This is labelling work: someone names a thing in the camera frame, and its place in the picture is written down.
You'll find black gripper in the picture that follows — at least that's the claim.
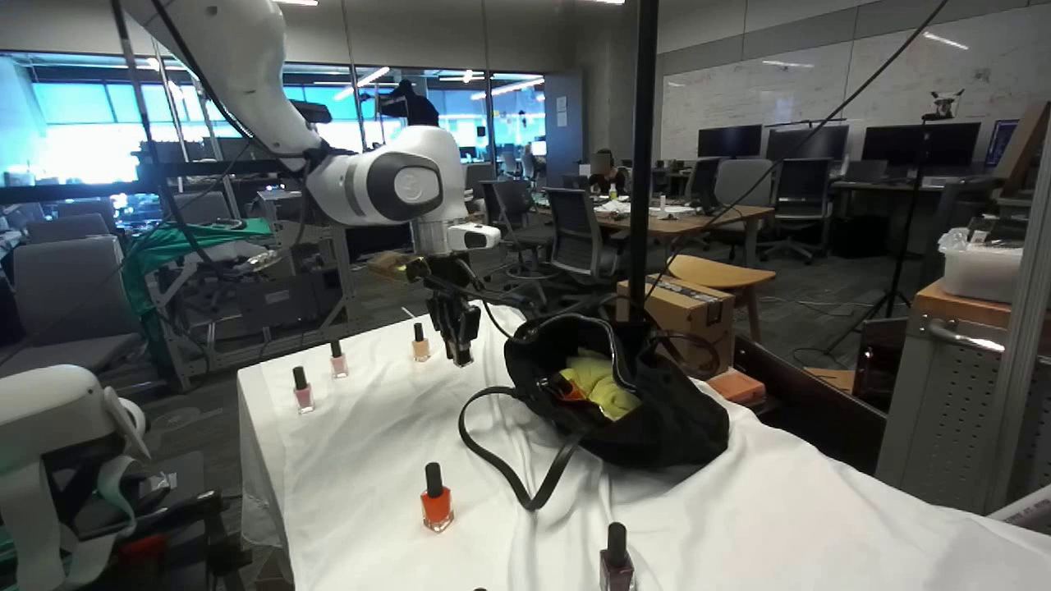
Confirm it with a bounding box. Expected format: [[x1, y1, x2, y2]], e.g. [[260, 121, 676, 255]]
[[407, 255, 480, 366]]

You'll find peach nail polish back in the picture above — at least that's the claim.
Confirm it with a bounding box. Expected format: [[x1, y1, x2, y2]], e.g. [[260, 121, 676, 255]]
[[410, 323, 430, 360]]

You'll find red-orange nail polish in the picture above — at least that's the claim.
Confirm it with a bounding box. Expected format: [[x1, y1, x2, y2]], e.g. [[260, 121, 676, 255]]
[[559, 380, 585, 402]]

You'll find dark maroon nail polish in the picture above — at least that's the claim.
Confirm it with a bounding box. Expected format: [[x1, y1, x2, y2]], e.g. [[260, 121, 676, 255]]
[[602, 524, 635, 591]]

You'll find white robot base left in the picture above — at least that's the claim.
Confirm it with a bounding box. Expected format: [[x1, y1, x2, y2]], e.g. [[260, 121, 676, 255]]
[[0, 366, 150, 591]]

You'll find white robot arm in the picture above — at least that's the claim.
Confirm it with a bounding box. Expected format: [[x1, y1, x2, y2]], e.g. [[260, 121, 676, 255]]
[[126, 0, 502, 366]]

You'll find pink nail polish back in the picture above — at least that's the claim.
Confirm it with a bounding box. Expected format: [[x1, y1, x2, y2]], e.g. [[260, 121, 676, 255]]
[[329, 340, 348, 377]]

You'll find pink nail polish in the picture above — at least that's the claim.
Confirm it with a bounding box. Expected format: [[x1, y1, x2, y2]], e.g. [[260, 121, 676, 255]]
[[329, 340, 348, 377], [294, 367, 316, 412]]

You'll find yellow cloth in bag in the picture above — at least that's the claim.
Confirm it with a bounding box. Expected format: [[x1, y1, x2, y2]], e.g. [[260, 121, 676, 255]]
[[559, 356, 640, 421]]

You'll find pink nail polish left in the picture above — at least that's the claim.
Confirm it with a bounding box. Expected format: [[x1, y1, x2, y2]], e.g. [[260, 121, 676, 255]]
[[294, 367, 316, 412]]

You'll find large orange nail polish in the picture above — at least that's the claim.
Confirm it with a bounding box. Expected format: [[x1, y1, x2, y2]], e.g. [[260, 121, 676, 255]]
[[420, 463, 453, 532]]

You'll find white tablecloth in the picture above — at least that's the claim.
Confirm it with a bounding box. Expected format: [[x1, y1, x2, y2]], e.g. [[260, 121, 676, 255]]
[[238, 308, 1051, 591]]

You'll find grey office chair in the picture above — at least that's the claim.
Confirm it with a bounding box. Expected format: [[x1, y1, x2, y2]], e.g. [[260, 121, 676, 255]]
[[545, 189, 617, 285]]

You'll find cardboard box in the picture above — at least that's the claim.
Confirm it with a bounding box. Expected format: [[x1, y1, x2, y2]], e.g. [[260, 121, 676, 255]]
[[643, 275, 737, 377]]

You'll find black vertical pole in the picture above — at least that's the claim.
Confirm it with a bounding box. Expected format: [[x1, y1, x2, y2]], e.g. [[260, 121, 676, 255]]
[[629, 0, 661, 359]]

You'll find white metal cabinet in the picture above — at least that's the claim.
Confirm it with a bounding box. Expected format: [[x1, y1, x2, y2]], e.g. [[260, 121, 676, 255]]
[[877, 282, 1051, 511]]

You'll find black tripod stand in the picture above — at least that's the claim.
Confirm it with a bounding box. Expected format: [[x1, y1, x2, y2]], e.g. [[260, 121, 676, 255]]
[[820, 90, 967, 356]]

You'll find black bag with strap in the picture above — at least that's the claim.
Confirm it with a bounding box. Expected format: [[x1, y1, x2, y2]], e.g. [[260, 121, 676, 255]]
[[456, 311, 729, 511]]

